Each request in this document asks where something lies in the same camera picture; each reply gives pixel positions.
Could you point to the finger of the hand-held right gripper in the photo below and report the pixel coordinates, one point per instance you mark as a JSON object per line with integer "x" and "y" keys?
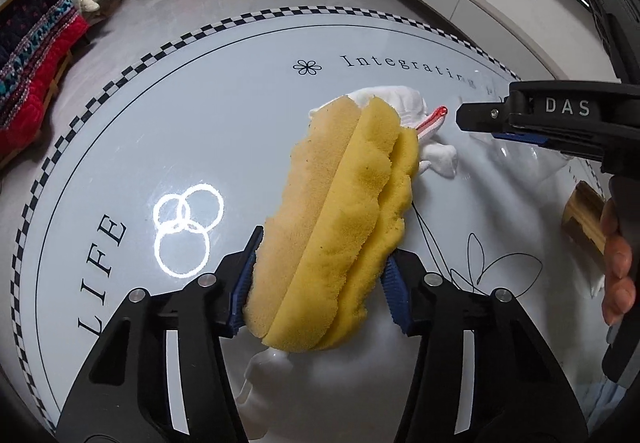
{"x": 520, "y": 139}
{"x": 565, "y": 108}

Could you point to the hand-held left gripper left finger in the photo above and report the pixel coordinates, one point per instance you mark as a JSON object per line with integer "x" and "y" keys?
{"x": 242, "y": 293}

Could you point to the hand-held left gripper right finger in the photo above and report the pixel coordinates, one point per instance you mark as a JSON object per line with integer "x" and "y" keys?
{"x": 397, "y": 298}

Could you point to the red white toothbrush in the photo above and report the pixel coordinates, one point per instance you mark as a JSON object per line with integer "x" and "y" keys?
{"x": 437, "y": 114}

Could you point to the yellow sponge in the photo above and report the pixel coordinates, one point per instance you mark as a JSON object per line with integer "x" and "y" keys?
{"x": 330, "y": 223}

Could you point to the person's right hand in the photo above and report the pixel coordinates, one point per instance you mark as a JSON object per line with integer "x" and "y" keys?
{"x": 617, "y": 268}

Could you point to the wooden block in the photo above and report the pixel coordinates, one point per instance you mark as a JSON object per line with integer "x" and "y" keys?
{"x": 582, "y": 215}

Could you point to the white cloth glove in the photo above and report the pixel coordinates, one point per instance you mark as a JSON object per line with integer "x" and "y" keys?
{"x": 395, "y": 99}

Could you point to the pale blue cloth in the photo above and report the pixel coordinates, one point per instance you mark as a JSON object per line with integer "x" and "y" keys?
{"x": 607, "y": 405}

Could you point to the dark red patterned quilt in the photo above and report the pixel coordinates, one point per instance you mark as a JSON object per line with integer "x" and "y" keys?
{"x": 35, "y": 63}

